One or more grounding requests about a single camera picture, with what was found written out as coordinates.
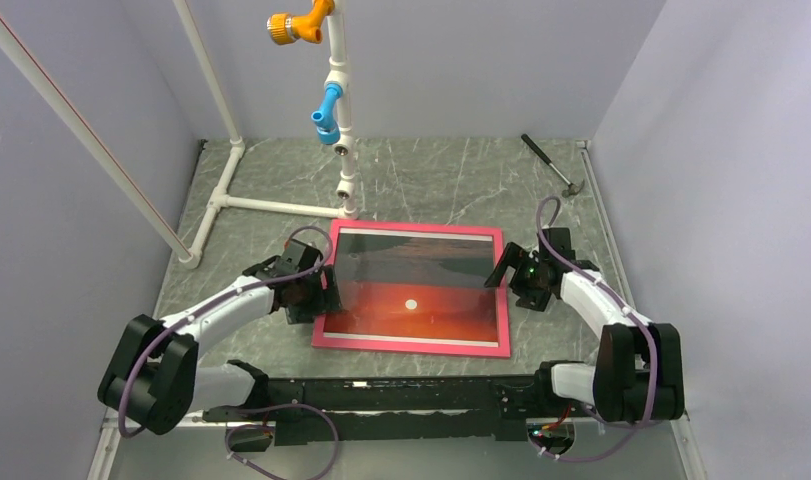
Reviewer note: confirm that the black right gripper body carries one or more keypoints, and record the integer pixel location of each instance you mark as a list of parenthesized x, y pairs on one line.
[(526, 281)]

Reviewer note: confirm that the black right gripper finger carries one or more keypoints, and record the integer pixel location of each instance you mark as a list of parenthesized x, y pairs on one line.
[(494, 280), (513, 254)]

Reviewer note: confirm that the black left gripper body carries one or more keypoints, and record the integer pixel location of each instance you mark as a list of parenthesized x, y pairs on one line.
[(312, 299)]

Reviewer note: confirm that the sunset photo print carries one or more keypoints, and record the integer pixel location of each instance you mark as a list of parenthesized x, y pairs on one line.
[(412, 291)]

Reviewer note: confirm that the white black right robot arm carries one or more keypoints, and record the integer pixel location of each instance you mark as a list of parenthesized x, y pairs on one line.
[(610, 331)]

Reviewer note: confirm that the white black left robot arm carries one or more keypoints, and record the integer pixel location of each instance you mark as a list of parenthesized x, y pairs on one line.
[(200, 331)]

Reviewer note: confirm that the blue pipe nozzle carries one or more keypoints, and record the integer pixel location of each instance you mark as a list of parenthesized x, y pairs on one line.
[(324, 118)]

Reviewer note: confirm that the orange pipe nozzle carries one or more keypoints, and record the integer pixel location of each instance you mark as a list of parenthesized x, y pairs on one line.
[(285, 28)]

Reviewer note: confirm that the white PVC pipe stand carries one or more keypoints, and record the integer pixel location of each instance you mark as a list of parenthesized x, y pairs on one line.
[(130, 131)]

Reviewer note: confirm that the small black-handled hammer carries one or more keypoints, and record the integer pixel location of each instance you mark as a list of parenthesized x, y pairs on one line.
[(571, 188)]

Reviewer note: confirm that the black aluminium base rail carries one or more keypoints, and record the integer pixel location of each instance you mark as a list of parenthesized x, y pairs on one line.
[(506, 407)]

